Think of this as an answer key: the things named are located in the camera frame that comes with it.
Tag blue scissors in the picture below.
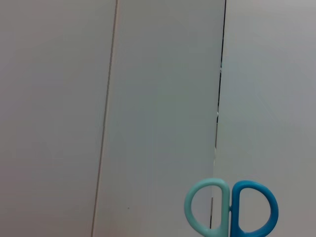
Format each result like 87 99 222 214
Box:
184 178 279 237

